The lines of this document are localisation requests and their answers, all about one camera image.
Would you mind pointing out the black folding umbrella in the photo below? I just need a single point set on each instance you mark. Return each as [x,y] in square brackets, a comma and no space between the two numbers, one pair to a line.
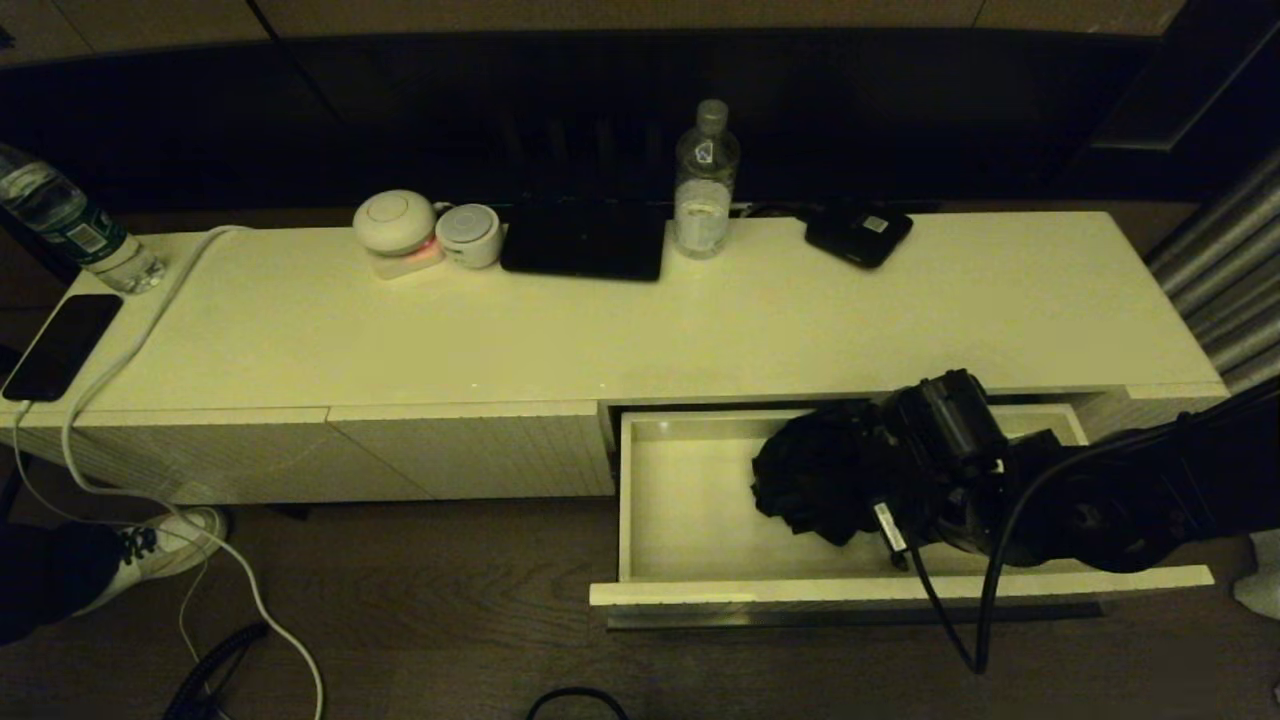
[800,480]

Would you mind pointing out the small white round speaker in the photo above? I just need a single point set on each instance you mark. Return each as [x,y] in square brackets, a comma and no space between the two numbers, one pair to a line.
[468,235]

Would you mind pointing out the white sneaker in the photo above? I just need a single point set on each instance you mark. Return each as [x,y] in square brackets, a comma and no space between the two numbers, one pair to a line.
[170,545]

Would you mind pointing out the black flat set-top box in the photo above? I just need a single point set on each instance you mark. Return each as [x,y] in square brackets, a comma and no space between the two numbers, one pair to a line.
[580,245]

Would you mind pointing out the small black router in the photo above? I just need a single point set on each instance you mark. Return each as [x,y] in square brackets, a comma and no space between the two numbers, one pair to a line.
[858,237]

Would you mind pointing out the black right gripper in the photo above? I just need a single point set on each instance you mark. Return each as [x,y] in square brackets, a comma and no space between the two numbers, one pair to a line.
[940,450]

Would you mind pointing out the large white round lamp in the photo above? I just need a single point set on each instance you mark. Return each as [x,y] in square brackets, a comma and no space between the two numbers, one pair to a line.
[395,222]

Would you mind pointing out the clear water bottle grey cap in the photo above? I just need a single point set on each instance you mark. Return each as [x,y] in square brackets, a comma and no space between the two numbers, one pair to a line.
[705,180]

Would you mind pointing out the white drawer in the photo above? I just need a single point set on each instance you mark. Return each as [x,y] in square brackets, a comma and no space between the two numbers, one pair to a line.
[690,500]

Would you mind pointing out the black smartphone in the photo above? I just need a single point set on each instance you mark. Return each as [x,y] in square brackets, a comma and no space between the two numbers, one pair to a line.
[62,346]

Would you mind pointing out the grey curtain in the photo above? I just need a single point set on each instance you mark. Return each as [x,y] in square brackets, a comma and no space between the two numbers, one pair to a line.
[1230,290]

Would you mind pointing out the white low cabinet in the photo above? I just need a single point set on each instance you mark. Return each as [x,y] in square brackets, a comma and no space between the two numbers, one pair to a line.
[400,340]

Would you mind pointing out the water bottle green label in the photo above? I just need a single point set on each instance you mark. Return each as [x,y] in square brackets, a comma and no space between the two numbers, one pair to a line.
[70,225]

